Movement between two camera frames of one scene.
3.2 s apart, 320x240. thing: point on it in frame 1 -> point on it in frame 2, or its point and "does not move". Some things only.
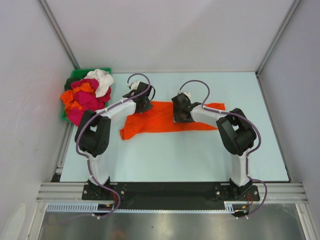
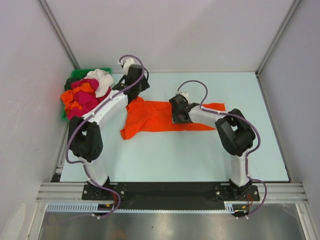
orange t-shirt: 159,117 does not move
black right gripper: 176,117 does not move
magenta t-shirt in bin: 88,100 does not move
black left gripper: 147,108 -> 145,85
